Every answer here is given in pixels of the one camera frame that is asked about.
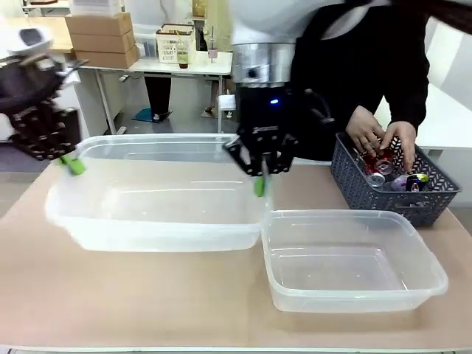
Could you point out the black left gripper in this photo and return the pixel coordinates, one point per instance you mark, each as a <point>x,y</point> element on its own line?
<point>29,83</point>

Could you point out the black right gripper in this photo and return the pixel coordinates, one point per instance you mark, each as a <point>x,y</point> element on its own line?
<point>258,114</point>

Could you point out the plastic bottle purple label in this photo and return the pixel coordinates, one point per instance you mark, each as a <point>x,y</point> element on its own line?
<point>397,183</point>

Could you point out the clear plastic bin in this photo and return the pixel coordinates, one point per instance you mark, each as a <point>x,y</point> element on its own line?
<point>147,230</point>
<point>350,295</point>

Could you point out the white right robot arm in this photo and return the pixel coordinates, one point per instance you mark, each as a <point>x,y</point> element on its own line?
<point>258,22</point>

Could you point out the person's right forearm black sleeve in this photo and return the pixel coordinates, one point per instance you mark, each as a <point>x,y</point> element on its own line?
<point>368,92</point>

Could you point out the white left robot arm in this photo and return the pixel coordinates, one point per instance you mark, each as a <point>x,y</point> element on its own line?
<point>11,46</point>

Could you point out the person's left forearm black sleeve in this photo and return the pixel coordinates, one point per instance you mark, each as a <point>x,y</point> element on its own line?
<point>409,103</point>

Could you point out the grey woven plastic basket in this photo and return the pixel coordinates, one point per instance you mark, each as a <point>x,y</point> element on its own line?
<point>368,201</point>

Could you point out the white basket with lettering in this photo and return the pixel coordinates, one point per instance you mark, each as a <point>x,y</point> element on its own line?
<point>167,48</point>

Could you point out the person's right hand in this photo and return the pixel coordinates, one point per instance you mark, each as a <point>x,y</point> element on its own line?
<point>365,129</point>

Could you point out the person's left hand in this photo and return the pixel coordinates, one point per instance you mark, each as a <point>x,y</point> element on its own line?
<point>405,136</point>

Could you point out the white cabinet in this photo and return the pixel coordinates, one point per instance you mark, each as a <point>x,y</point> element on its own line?
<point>84,118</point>

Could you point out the blue floor mat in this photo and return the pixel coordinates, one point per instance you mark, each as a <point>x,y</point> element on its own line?
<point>142,116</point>

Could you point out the wooden desk top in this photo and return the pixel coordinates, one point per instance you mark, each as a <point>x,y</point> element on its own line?
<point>60,33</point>

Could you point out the medium cardboard box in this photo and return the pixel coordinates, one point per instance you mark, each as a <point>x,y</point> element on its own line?
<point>103,41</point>

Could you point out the pink drink cup with straw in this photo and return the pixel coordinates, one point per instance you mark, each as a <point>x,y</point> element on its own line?
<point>213,51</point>

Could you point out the bystander in white top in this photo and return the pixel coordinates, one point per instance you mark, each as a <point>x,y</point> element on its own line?
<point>158,92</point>

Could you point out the small flat cardboard box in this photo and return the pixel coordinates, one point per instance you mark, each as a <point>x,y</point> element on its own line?
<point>99,24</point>

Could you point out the person in black top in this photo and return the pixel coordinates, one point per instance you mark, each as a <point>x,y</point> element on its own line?
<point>350,66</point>

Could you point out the white desk with metal legs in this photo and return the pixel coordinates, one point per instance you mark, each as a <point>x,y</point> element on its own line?
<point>155,69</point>

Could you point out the green drink cup with straw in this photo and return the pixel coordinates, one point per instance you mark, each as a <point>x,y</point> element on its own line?
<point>183,55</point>

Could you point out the clear storage drawer unit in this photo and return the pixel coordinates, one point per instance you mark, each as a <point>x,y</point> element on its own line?
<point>145,46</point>

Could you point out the white work table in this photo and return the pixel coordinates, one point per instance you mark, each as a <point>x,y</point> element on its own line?
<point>446,121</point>

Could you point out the white board panel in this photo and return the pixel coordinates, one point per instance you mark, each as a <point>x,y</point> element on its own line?
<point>450,55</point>

